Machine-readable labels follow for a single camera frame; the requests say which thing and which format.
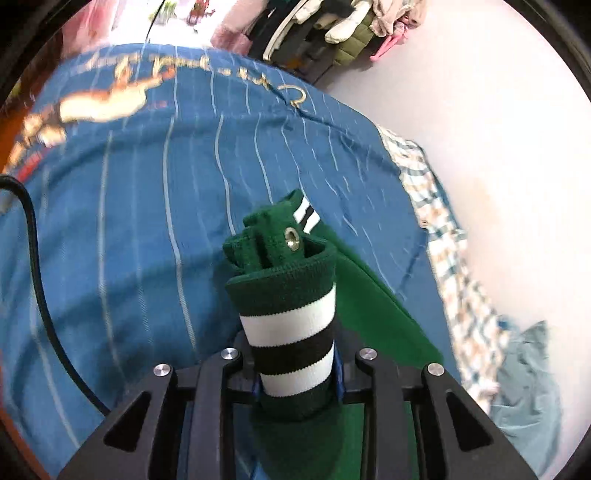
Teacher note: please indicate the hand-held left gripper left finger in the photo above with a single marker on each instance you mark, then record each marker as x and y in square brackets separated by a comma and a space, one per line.
[238, 369]

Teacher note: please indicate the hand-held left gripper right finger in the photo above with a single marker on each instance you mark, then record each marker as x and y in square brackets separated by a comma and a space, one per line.
[358, 376]

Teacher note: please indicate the green varsity jacket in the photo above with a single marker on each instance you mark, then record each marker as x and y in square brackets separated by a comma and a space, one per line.
[286, 318]

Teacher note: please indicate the pink clothes hanger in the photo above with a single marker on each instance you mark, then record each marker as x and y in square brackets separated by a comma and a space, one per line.
[385, 46]

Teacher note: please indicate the pile of hanging clothes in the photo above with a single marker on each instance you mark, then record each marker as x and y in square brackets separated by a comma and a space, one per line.
[323, 27]

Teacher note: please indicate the plaid blanket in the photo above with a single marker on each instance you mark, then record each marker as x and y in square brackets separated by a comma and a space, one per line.
[466, 295]

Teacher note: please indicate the light blue quilt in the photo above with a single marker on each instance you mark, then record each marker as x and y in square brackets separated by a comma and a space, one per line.
[526, 392]

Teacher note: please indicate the blue striped bed sheet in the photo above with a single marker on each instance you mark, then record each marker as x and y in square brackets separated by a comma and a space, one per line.
[161, 184]

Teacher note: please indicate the pink floral cloth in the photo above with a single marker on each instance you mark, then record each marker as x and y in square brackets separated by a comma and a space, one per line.
[231, 37]

